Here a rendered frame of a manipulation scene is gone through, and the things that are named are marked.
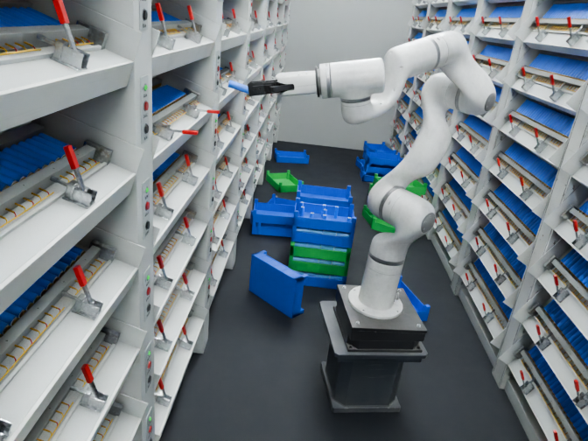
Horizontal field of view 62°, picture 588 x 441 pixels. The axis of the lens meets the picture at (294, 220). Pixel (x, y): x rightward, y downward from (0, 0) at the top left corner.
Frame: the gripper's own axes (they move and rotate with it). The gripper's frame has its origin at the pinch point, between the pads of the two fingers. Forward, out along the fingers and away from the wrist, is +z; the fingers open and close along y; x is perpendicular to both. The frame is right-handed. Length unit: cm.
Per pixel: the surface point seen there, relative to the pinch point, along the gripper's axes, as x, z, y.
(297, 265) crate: 99, 6, -93
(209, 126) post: 13.9, 21.7, -30.1
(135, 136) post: 1.6, 17.3, 39.9
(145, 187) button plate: 12.8, 19.4, 35.6
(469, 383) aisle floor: 125, -64, -33
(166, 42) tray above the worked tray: -13.3, 15.9, 15.6
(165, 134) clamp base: 6.4, 20.3, 15.6
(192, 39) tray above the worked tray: -12.9, 17.2, -11.0
